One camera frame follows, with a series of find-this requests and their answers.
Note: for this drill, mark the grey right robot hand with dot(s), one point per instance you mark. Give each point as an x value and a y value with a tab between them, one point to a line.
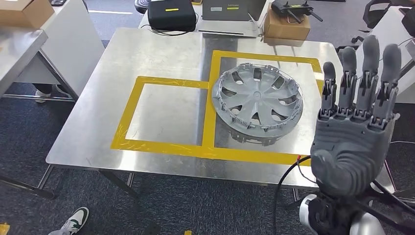
350	155

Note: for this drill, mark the silver plastic hubcap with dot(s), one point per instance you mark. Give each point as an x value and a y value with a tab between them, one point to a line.
256	97

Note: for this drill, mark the yellow tape on workbench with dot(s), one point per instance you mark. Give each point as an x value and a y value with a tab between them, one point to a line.
207	129

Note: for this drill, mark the stainless steel workbench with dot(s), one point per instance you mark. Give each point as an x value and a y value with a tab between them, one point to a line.
162	55

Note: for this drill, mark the white desk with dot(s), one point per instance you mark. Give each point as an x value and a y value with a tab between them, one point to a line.
387	26

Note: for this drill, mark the brown cardboard box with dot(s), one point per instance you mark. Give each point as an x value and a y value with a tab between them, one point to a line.
285	30
22	14

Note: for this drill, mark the black office chair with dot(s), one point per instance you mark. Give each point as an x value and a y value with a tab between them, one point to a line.
368	13

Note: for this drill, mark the black remote with antennas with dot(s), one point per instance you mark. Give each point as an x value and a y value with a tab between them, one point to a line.
291	6

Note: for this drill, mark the silver laptop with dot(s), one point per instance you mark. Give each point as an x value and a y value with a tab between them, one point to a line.
227	27

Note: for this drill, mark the black carrying case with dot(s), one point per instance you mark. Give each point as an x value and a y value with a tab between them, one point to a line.
172	19

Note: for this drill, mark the black round stool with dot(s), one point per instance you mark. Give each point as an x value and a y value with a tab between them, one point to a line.
142	5

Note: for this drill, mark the person's sneaker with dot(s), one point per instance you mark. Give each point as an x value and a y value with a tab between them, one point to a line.
76	220

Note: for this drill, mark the white desk panel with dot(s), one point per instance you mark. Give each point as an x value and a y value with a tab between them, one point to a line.
74	42

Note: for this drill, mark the person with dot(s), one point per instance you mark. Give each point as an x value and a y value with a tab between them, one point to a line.
42	94

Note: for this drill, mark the stainless steel table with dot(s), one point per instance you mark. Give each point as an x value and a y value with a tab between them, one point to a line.
16	48

